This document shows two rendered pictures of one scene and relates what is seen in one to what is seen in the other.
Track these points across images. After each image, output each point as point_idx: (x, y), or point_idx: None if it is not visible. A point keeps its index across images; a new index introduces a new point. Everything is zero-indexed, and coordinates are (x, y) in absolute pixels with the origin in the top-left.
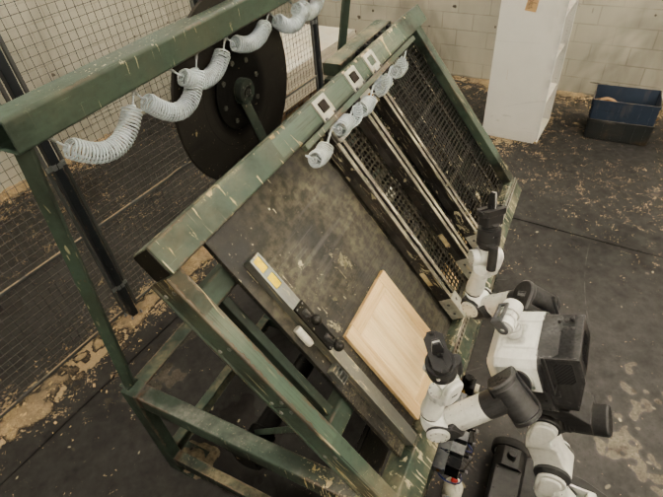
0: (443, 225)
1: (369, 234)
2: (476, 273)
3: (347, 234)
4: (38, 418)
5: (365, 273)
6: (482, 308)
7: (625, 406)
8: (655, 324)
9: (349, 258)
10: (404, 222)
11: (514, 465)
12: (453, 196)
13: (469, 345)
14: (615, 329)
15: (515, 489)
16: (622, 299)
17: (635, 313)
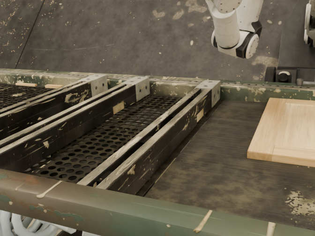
0: (105, 100)
1: (195, 178)
2: (233, 13)
3: (236, 208)
4: None
5: (279, 173)
6: (254, 25)
7: (195, 15)
8: (114, 0)
9: (284, 197)
10: (147, 129)
11: (294, 72)
12: (47, 97)
13: (244, 81)
14: (123, 25)
15: (314, 70)
16: (90, 22)
17: (104, 12)
